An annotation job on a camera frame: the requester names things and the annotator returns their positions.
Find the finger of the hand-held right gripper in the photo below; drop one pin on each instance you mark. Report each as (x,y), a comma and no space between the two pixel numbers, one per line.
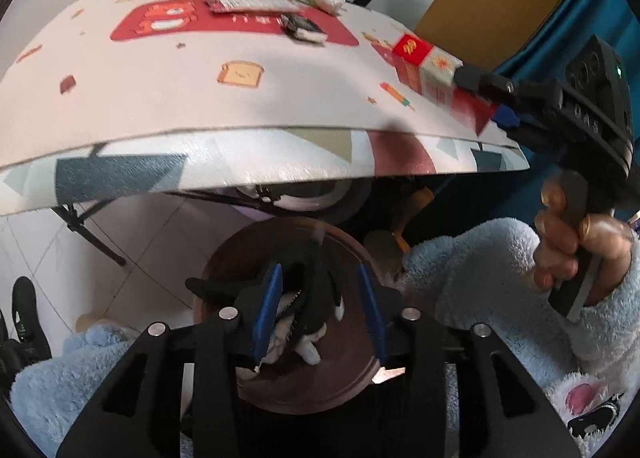
(506,117)
(485,81)

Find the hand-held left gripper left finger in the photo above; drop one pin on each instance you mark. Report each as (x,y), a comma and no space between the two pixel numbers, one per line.
(265,308)

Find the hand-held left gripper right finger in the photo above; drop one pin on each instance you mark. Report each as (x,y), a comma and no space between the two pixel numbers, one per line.
(372,313)

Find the black white plush toy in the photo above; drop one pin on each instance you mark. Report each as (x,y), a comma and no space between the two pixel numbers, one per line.
(315,288)

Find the brown round bin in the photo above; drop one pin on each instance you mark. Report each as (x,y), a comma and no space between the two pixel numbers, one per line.
(235,258)

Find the red white box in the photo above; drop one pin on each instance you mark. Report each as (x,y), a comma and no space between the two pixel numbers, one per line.
(425,72)

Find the person's right forearm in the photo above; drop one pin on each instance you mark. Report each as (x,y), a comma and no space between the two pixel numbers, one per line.
(475,278)

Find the person's right hand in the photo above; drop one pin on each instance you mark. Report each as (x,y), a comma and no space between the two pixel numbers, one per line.
(555,243)

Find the blue curtain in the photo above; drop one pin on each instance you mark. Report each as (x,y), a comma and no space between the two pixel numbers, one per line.
(620,12)

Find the small black packet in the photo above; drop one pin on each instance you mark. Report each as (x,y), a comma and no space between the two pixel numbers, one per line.
(300,25)

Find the person's fleece pajama leg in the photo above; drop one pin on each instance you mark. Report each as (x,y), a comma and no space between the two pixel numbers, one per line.
(65,378)

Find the person's printed pajama top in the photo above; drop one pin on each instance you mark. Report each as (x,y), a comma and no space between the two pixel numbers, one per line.
(580,398)

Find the black shoe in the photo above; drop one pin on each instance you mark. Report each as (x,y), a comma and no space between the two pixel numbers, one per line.
(27,313)

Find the red white snack packet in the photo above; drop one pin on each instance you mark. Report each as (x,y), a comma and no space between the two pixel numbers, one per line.
(250,1)

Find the black table frame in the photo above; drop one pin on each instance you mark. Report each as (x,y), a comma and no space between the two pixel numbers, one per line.
(85,233)

